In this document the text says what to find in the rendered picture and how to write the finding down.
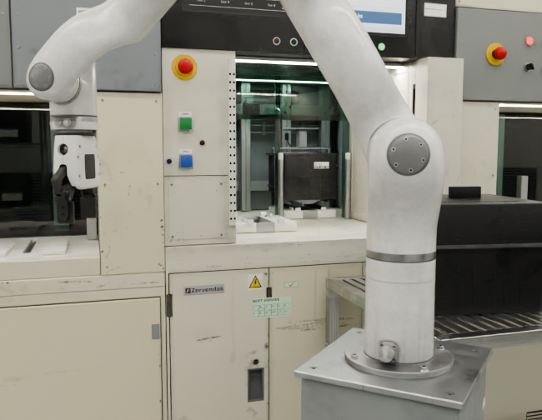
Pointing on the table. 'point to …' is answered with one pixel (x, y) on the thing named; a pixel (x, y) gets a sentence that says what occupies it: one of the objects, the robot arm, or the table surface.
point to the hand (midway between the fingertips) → (77, 215)
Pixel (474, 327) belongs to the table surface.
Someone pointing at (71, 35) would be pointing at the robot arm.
